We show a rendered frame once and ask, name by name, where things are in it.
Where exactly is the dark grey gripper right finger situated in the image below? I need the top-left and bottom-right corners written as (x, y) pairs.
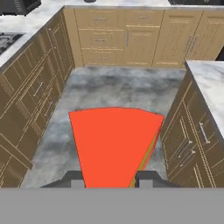
top-left (134, 171), bottom-right (182, 188)

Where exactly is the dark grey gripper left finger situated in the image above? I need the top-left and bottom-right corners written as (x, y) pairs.
top-left (40, 170), bottom-right (87, 188)

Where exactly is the orange cheese wedge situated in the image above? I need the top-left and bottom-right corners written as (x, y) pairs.
top-left (68, 107), bottom-right (165, 188)

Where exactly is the tan island cupboard run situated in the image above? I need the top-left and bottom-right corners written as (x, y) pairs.
top-left (159, 60), bottom-right (224, 188)

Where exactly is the tan cupboard run with hob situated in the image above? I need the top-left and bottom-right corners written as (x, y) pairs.
top-left (0, 7), bottom-right (76, 188)

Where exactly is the tan cupboard run with drawers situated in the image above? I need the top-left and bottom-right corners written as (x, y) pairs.
top-left (62, 6), bottom-right (224, 70)

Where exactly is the black hob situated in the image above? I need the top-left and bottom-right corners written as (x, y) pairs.
top-left (0, 31), bottom-right (26, 56)

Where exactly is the black countertop appliance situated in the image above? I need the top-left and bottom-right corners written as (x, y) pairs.
top-left (0, 0), bottom-right (42, 17)

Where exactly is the dark countertop object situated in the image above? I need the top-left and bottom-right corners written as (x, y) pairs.
top-left (168, 0), bottom-right (224, 6)

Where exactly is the long silver cupboard handle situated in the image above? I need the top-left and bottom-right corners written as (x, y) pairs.
top-left (199, 122), bottom-right (211, 145)

